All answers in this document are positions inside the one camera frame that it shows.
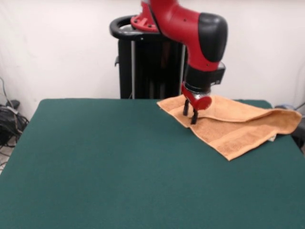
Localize dark green table cloth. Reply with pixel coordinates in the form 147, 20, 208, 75
0, 98, 305, 229

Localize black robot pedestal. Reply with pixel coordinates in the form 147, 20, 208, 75
109, 15, 191, 100

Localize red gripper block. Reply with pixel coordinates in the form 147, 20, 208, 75
181, 83, 213, 125

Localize orange terry towel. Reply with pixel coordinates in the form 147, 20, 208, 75
156, 94, 303, 162

